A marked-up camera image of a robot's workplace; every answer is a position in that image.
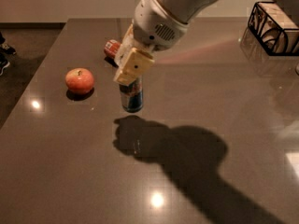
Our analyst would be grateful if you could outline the orange soda can lying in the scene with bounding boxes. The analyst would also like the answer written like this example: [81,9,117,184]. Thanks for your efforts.
[104,39,121,59]

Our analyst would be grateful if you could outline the red apple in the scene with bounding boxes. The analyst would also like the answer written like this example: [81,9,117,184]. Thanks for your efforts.
[65,68,94,95]

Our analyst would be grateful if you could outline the Red Bull can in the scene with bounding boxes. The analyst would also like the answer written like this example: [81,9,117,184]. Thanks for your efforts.
[120,77,143,113]

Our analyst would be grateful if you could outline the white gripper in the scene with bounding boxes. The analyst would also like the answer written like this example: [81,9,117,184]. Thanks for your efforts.
[114,0,189,86]

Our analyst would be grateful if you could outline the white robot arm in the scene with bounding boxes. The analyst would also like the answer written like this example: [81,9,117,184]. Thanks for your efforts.
[114,0,299,86]

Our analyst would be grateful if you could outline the dark shoe on floor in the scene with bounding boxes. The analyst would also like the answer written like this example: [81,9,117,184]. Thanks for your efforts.
[0,32,16,76]

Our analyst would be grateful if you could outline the snack packets in basket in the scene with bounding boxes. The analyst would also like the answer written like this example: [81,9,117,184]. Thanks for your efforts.
[253,2,299,54]

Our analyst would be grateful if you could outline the black wire basket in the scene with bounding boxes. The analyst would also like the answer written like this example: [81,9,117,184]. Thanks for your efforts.
[247,1,299,57]

